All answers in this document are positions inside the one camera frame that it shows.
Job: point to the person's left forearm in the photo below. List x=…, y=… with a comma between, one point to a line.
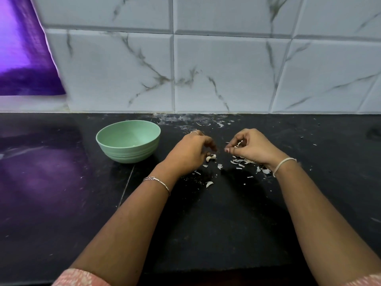
x=119, y=229

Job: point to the pink patterned right sleeve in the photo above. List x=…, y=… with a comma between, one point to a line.
x=366, y=280

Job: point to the purple cloth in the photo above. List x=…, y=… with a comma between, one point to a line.
x=27, y=47

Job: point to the pink patterned sleeve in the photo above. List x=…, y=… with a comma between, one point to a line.
x=80, y=277
x=366, y=280

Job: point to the person's right hand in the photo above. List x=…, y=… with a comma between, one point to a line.
x=256, y=146

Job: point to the pink patterned left sleeve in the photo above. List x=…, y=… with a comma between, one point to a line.
x=80, y=277

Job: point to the person's left hand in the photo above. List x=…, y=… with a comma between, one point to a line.
x=187, y=153

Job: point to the mint green bowl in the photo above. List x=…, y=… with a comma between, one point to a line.
x=128, y=140

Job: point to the small fallen garlic piece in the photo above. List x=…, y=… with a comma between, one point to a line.
x=209, y=184

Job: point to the person's right forearm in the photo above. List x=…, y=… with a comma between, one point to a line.
x=330, y=226

